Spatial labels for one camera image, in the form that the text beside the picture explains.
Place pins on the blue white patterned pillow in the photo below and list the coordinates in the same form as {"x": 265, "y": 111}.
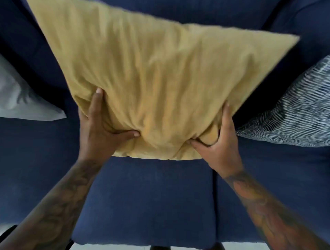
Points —
{"x": 294, "y": 113}

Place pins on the person's right forearm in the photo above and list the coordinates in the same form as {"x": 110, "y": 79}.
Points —
{"x": 270, "y": 213}

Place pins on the person's right hand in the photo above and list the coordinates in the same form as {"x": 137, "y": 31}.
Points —
{"x": 221, "y": 152}

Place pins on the person's left hand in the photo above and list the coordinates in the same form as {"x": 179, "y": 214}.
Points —
{"x": 96, "y": 139}

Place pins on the person's left thumb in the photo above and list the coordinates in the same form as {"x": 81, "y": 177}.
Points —
{"x": 123, "y": 135}

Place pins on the person's right thumb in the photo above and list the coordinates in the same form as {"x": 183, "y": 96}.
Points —
{"x": 199, "y": 146}

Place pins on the person's left forearm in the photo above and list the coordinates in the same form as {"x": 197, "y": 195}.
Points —
{"x": 49, "y": 208}

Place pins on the mustard yellow pillow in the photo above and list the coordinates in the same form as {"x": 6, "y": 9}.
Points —
{"x": 159, "y": 79}

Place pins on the navy blue sofa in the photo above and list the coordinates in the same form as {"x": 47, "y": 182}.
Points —
{"x": 144, "y": 201}

